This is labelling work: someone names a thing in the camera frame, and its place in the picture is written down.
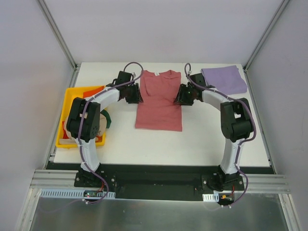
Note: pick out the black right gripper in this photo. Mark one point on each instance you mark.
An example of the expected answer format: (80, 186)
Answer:
(182, 95)

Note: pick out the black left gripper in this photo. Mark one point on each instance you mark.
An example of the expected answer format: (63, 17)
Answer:
(134, 94)

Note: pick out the pink t-shirt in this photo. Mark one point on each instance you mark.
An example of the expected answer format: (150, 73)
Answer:
(158, 111)

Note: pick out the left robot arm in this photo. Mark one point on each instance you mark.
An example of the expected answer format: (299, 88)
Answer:
(83, 123)

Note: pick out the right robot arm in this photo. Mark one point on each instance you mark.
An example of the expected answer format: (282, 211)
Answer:
(236, 122)

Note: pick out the green t-shirt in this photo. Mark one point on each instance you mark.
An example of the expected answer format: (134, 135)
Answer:
(108, 118)

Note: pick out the folded lavender t-shirt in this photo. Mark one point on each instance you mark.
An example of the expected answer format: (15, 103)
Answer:
(225, 79)

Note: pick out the yellow plastic bin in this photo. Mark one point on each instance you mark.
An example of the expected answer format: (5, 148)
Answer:
(57, 144)

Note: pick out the beige t-shirt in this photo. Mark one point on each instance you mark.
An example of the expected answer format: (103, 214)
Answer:
(103, 124)

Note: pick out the orange t-shirt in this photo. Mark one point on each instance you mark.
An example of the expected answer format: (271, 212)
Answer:
(70, 94)

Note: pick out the left aluminium frame post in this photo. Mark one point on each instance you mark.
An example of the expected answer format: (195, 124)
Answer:
(57, 33)

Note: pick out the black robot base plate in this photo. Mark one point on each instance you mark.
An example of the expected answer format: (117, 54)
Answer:
(151, 182)

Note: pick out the white right cable duct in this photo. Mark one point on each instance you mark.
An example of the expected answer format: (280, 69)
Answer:
(210, 197)

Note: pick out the white cable duct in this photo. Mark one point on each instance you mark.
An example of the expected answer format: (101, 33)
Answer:
(210, 197)
(76, 194)

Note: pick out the white left cable duct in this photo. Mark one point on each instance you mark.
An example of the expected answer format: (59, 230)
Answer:
(76, 194)

